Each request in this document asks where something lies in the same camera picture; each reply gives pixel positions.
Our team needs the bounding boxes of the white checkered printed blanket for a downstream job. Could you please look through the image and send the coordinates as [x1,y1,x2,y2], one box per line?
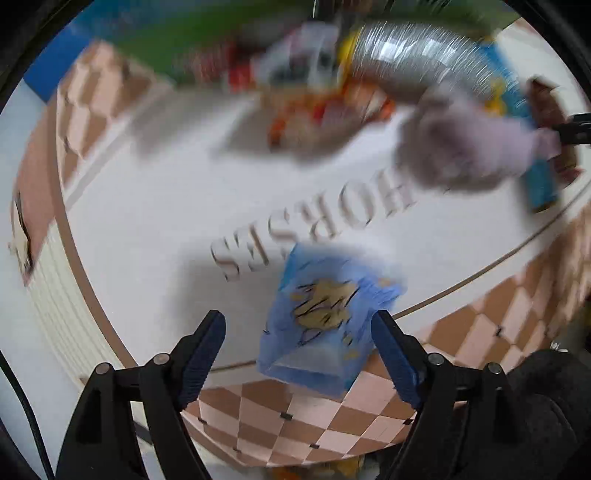
[9,18,591,468]

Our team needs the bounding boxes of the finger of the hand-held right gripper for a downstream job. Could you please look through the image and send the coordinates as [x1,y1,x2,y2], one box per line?
[553,112,591,147]

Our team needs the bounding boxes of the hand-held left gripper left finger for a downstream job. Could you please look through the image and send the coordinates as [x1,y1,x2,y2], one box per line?
[55,310,227,480]

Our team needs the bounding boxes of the grey purple plush toy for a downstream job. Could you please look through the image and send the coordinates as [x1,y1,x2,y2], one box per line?
[399,85,563,192]

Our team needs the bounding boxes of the dark cloth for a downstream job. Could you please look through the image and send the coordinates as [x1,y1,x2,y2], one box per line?
[505,348,591,480]

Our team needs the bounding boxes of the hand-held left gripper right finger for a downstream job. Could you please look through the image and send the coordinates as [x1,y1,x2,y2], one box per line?
[370,310,525,480]

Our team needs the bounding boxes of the black cable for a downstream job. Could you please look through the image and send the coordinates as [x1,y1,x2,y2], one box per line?
[0,353,52,480]

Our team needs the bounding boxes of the blue mat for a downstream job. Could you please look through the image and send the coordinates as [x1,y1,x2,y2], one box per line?
[23,21,109,103]

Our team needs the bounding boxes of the blue yellow box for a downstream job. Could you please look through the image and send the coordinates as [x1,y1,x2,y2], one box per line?
[480,44,561,213]

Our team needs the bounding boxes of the blue tiger print pouch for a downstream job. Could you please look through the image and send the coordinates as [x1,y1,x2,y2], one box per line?
[256,243,407,398]

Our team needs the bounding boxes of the green mat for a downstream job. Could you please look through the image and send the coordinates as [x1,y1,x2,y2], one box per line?
[99,0,520,86]

